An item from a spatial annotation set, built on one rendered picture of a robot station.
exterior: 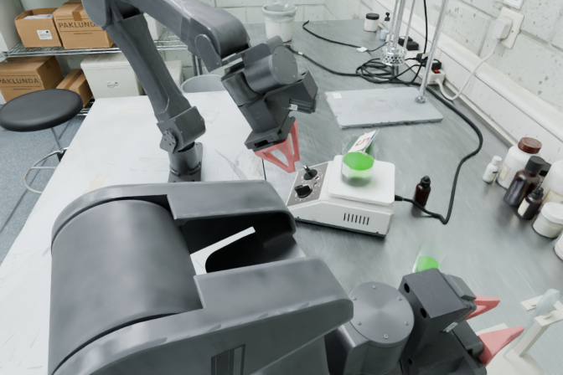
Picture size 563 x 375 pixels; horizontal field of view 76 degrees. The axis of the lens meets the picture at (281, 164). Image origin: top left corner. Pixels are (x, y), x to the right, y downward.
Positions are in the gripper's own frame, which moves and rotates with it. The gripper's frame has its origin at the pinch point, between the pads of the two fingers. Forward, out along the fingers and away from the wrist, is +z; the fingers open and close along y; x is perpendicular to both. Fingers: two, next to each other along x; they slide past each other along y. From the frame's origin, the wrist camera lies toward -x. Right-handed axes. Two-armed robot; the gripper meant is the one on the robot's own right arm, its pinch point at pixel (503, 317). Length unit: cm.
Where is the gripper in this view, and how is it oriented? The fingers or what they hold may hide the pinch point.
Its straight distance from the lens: 50.9
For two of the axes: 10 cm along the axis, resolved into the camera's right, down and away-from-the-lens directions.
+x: -0.1, 7.9, 6.1
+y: -2.9, -5.8, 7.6
